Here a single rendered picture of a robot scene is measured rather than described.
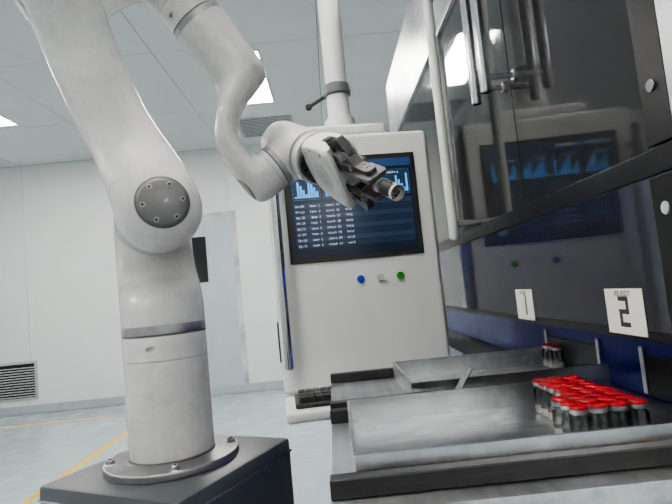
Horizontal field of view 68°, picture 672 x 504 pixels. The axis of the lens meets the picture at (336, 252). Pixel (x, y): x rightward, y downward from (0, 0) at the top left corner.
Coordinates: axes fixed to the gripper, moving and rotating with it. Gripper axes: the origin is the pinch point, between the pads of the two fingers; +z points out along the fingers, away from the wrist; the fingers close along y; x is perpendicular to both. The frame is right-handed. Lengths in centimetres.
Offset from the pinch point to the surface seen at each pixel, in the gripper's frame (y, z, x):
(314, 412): -60, -31, -24
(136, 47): 0, -354, 29
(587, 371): -47, 14, 17
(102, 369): -287, -507, -186
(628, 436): -21.9, 34.8, -0.4
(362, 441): -24.5, 12.0, -21.3
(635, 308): -22.5, 25.1, 15.1
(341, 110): -22, -86, 38
